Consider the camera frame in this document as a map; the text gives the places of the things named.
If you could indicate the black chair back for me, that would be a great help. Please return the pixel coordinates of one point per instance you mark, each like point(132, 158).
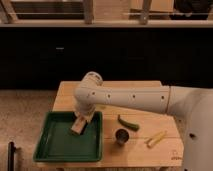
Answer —
point(11, 153)

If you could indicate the wooden black felt eraser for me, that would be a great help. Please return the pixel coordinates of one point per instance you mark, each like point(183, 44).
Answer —
point(78, 126)

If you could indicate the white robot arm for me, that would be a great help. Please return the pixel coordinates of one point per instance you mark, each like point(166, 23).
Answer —
point(193, 104)

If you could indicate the green cucumber toy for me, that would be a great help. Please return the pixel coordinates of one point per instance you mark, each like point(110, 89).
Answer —
point(132, 126)

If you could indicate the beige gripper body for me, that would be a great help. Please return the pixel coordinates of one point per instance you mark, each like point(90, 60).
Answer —
point(88, 117)

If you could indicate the wooden table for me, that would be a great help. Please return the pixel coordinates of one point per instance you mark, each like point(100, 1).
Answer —
point(134, 153)

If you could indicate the wooden shelf rail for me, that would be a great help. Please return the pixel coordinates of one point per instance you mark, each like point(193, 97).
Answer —
point(107, 13)

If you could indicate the small metal cup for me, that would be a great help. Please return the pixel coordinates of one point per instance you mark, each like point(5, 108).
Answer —
point(122, 136)

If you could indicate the green plastic tray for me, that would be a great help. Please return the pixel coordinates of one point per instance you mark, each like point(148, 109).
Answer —
point(58, 144)

